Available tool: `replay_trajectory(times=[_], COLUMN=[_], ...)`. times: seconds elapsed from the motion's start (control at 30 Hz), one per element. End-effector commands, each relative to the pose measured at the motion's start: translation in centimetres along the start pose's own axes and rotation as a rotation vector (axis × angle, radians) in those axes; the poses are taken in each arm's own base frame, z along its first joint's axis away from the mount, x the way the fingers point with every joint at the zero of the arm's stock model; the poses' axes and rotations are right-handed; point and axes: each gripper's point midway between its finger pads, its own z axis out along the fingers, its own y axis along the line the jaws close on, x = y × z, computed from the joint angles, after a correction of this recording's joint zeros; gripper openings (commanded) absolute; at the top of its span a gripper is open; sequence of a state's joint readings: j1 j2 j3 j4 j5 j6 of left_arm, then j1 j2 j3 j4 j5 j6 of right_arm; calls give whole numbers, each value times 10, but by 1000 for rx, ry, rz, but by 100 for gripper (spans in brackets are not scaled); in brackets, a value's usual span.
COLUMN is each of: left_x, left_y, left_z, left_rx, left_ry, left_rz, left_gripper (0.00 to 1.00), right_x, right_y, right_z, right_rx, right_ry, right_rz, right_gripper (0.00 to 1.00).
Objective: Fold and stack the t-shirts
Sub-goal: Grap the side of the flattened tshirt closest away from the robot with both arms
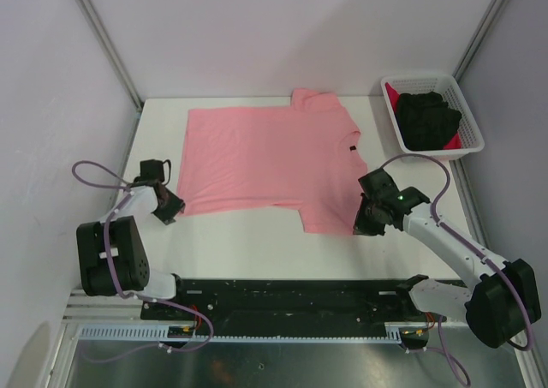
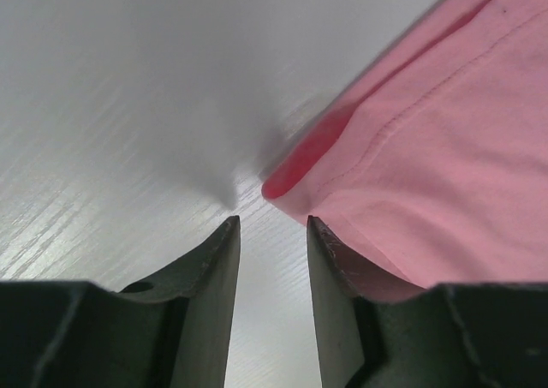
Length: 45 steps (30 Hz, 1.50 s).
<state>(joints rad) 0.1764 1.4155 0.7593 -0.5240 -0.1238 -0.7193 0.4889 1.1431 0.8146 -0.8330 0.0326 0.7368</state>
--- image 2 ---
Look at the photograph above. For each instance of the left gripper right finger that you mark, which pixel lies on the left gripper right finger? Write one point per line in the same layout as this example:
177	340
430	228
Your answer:
377	330

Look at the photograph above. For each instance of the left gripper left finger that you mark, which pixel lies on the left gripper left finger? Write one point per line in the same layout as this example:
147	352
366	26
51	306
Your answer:
169	329

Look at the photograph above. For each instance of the pink t shirt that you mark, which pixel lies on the pink t shirt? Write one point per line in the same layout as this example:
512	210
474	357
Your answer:
433	165

